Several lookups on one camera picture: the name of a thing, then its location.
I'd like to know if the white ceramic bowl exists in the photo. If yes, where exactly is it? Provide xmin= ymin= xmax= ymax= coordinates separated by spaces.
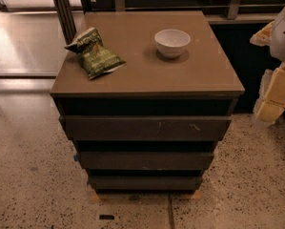
xmin=154 ymin=29 xmax=191 ymax=58

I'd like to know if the brown drawer cabinet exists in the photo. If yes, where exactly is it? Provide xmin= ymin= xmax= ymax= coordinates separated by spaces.
xmin=50 ymin=10 xmax=246 ymax=196

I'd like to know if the green chip bag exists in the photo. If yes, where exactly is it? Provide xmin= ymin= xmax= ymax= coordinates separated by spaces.
xmin=65 ymin=28 xmax=126 ymax=79

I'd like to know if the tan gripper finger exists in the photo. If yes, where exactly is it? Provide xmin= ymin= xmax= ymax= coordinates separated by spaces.
xmin=250 ymin=22 xmax=274 ymax=47

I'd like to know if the drawer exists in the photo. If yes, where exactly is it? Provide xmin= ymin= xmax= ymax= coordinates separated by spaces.
xmin=89 ymin=176 xmax=202 ymax=191
xmin=59 ymin=115 xmax=232 ymax=141
xmin=77 ymin=152 xmax=214 ymax=170

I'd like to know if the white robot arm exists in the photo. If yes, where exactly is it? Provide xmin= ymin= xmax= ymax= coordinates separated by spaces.
xmin=250 ymin=7 xmax=285 ymax=126

